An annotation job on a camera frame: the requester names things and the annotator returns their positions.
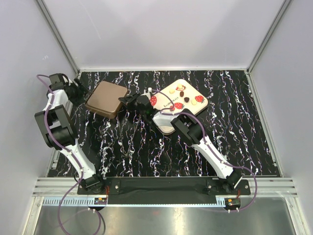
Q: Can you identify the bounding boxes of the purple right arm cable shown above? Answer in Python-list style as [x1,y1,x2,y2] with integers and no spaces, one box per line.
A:
[151,89,258,212]

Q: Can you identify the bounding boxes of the brown chocolate box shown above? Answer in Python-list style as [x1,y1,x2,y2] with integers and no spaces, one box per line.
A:
[85,103,122,119]

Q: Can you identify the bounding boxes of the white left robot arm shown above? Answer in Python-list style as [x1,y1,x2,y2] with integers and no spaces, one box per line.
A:
[34,73,106,194]

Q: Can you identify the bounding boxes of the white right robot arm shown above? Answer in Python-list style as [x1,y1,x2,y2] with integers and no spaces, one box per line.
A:
[118,93,242,194]

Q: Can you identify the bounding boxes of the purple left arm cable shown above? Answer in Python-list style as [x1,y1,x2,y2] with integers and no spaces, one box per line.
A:
[36,74,106,235]

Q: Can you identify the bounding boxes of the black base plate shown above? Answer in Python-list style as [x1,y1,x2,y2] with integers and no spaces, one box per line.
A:
[77,176,251,205]

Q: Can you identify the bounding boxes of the strawberry print tray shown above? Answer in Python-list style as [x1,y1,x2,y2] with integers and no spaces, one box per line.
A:
[149,79,208,135]

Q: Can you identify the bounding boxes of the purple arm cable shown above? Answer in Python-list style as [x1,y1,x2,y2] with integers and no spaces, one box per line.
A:
[36,74,106,235]
[151,89,258,212]

